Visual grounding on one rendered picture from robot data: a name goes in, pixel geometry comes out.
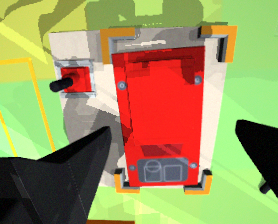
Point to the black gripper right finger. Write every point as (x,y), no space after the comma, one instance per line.
(260,142)

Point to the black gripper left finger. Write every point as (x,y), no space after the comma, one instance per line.
(58,188)

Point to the yellow flat bar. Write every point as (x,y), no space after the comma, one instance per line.
(30,65)

